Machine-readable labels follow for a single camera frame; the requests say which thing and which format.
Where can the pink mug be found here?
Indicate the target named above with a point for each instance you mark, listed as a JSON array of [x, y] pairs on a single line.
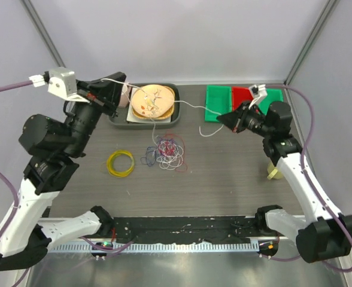
[[125, 95]]

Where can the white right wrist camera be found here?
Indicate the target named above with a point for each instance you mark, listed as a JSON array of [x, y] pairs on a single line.
[[259, 93]]

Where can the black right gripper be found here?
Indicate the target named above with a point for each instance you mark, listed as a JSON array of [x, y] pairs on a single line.
[[231, 120]]

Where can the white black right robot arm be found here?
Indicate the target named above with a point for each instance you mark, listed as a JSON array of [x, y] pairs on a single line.
[[324, 233]]

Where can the slotted cable duct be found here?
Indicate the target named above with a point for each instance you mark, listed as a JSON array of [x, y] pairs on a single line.
[[82, 246]]

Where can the green bin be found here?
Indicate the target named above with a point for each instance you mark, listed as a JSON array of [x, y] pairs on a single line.
[[273, 95], [218, 101]]

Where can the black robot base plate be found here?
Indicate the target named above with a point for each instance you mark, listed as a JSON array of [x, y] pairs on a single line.
[[185, 230]]

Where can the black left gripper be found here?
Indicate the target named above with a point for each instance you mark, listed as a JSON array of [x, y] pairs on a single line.
[[110, 91]]

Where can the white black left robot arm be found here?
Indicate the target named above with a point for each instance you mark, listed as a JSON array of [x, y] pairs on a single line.
[[53, 146]]

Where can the orange bird pattern plate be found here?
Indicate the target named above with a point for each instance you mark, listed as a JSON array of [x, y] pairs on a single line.
[[153, 100]]

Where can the left green bin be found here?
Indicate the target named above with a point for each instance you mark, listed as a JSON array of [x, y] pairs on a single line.
[[218, 101]]

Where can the right green bin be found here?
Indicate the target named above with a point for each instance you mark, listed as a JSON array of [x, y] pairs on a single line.
[[273, 95]]

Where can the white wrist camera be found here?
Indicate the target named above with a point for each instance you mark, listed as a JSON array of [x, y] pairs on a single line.
[[61, 83], [259, 93]]

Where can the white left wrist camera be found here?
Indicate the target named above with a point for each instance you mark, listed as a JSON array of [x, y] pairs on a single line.
[[61, 83]]

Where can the white square plate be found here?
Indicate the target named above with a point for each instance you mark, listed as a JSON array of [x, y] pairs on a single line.
[[131, 113]]

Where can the red bin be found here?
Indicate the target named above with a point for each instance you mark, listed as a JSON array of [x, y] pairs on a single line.
[[240, 95]]

